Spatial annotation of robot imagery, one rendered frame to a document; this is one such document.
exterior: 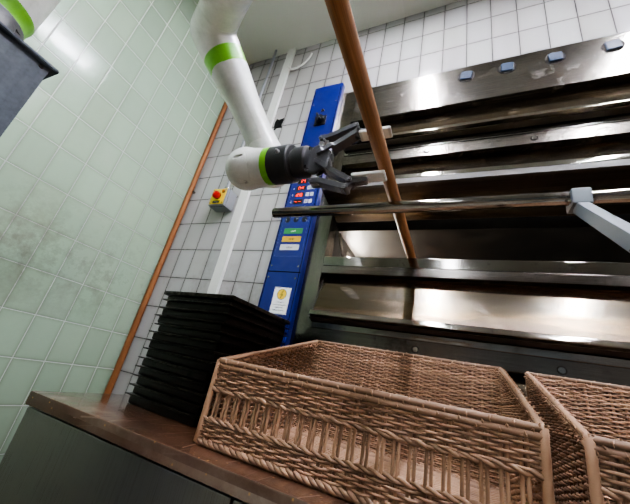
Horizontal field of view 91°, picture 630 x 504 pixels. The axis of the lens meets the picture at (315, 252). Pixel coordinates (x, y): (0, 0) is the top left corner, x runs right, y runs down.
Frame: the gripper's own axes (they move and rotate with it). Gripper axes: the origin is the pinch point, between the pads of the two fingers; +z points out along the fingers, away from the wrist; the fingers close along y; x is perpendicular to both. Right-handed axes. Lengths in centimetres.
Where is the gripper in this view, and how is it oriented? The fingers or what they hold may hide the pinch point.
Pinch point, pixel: (380, 153)
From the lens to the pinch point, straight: 70.0
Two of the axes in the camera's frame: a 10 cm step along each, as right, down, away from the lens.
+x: -3.7, -4.2, -8.3
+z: 9.1, 0.2, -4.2
